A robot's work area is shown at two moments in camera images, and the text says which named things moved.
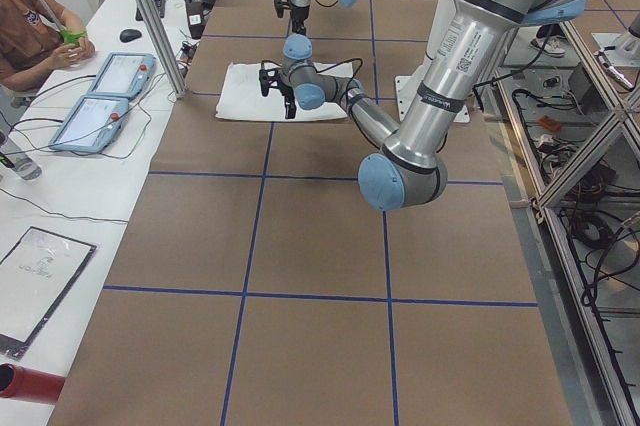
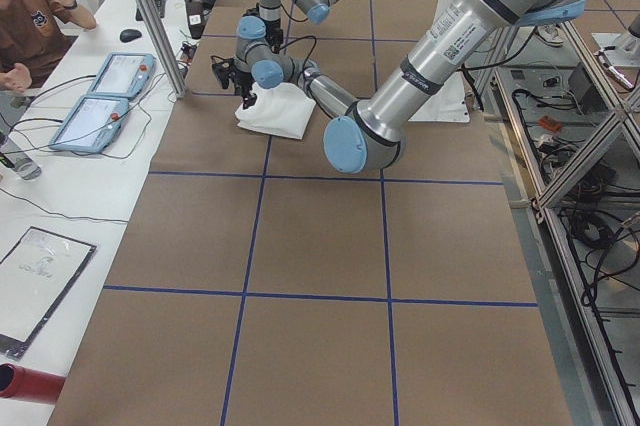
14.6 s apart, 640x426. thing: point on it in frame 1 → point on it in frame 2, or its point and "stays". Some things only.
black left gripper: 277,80 → 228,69
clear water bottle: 18,156 stays
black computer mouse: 127,35 stays
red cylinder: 28,384 stays
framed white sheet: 38,278 stays
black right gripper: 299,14 → 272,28
